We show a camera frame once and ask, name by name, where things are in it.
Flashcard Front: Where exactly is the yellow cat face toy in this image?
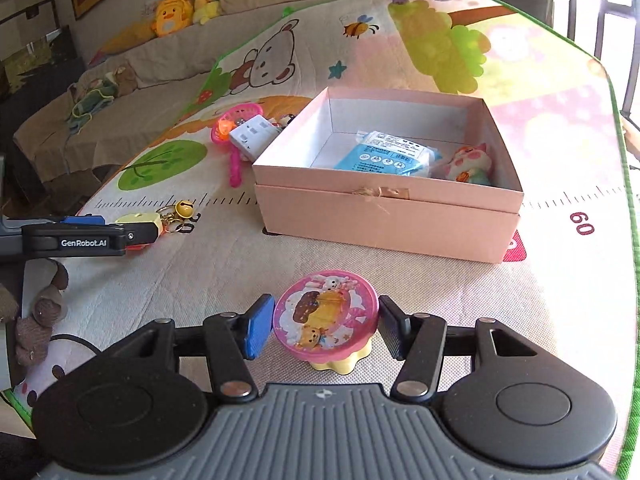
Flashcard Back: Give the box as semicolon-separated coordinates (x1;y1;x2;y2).
115;211;164;250

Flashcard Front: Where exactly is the gold bell keychain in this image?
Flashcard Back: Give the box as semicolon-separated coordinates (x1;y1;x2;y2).
156;200;194;233

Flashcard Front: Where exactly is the pink lid yellow cup toy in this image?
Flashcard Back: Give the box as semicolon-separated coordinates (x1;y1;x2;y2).
272;270;378;375

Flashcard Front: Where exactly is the white grey rectangular box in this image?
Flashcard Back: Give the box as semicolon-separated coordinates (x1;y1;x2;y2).
230;115;281;162

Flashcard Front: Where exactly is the blue face mask packet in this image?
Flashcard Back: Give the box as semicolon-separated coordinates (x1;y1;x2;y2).
334;131;442;177

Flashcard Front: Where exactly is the beige sofa cover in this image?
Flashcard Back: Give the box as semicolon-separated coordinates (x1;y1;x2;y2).
13;0;313;183

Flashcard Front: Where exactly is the cartoon play mat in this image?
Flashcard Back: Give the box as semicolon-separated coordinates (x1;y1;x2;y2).
1;0;639;479

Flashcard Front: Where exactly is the pink toy net scoop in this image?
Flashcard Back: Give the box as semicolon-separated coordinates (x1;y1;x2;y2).
209;102;265;189

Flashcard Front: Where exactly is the yellow banana plush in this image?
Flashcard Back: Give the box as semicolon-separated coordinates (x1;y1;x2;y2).
99;21;156;55

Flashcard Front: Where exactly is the black haired doll figurine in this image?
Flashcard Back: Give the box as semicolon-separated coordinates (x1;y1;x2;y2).
273;114;296;129

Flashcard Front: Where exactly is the pink cardboard box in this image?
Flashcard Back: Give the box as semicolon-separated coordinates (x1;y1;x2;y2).
253;87;523;263

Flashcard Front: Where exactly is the yellow duck plush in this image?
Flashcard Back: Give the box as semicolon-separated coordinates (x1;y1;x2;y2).
152;0;193;37

